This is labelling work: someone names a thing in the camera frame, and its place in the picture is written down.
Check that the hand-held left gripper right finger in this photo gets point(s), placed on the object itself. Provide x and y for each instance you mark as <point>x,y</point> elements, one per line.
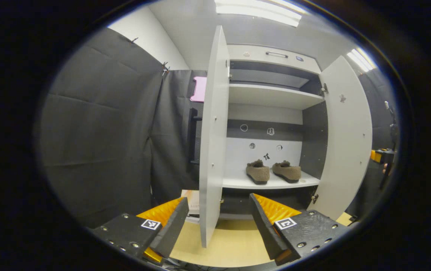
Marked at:
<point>263,229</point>

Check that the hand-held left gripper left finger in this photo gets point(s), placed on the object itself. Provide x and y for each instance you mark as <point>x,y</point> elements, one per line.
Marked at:
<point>174,227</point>

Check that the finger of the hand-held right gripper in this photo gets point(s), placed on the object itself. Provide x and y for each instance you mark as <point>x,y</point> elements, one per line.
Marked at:
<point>375,155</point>

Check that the grey shoe cabinet door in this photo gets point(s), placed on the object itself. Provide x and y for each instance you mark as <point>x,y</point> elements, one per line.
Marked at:
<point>213,143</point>
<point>347,143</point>

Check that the brown fuzzy shoe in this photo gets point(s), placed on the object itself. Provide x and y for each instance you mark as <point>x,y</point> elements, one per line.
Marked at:
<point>287,171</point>
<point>258,173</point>

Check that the grey shoe cabinet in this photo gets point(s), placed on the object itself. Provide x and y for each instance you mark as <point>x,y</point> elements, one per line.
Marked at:
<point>238,162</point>

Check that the grey cabinet drawer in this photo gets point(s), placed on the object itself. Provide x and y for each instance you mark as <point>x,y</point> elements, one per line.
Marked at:
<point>253,56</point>

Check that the white book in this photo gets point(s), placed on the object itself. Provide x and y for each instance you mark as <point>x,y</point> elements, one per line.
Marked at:
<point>194,218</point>

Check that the ceiling light panel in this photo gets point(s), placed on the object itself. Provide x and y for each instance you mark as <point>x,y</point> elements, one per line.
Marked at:
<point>360,60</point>
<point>256,9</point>

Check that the black backdrop cloth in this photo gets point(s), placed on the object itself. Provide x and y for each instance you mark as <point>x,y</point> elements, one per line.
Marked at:
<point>98,131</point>

